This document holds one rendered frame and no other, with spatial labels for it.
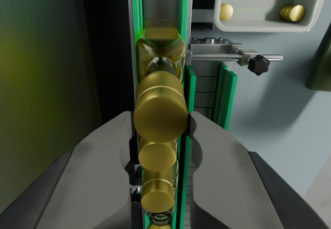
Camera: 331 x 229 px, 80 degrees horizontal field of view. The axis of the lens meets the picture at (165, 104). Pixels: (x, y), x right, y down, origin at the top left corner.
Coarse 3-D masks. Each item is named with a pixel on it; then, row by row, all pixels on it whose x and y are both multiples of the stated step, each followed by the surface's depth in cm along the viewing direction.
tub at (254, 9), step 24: (216, 0) 40; (240, 0) 47; (264, 0) 47; (288, 0) 47; (312, 0) 42; (216, 24) 42; (240, 24) 45; (264, 24) 45; (288, 24) 46; (312, 24) 43
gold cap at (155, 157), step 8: (144, 144) 17; (152, 144) 17; (160, 144) 17; (168, 144) 17; (144, 152) 17; (152, 152) 17; (160, 152) 17; (168, 152) 17; (144, 160) 17; (152, 160) 17; (160, 160) 17; (168, 160) 17; (152, 168) 18; (160, 168) 18; (168, 168) 18
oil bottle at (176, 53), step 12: (156, 24) 36; (168, 24) 37; (144, 36) 23; (156, 36) 23; (168, 36) 23; (180, 36) 24; (144, 48) 21; (156, 48) 20; (168, 48) 20; (180, 48) 21; (144, 60) 21; (180, 60) 21; (144, 72) 21; (180, 72) 21
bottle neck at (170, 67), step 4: (152, 60) 20; (156, 60) 19; (160, 60) 19; (164, 60) 19; (168, 60) 20; (148, 64) 20; (152, 64) 18; (156, 64) 18; (160, 64) 18; (164, 64) 18; (168, 64) 18; (172, 64) 20; (148, 68) 18; (152, 68) 17; (156, 68) 17; (160, 68) 17; (164, 68) 17; (168, 68) 17; (172, 68) 18; (148, 72) 17; (172, 72) 17; (176, 76) 18
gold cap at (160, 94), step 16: (144, 80) 15; (160, 80) 13; (176, 80) 15; (144, 96) 12; (160, 96) 11; (176, 96) 12; (144, 112) 12; (160, 112) 12; (176, 112) 12; (144, 128) 12; (160, 128) 12; (176, 128) 12
